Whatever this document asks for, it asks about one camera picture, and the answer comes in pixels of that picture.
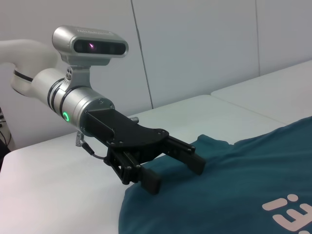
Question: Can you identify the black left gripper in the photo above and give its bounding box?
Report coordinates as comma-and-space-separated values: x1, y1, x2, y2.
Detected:
81, 109, 207, 196

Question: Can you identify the teal blue printed t-shirt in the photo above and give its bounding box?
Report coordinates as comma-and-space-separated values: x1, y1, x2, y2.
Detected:
118, 116, 312, 234

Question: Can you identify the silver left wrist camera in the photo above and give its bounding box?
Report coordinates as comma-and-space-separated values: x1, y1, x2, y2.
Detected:
52, 25, 129, 90

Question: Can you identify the left gripper connector cable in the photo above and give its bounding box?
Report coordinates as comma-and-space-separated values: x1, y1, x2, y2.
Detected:
76, 131, 109, 162

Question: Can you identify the black background cable bundle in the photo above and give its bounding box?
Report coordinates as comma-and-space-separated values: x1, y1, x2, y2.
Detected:
0, 107, 12, 152

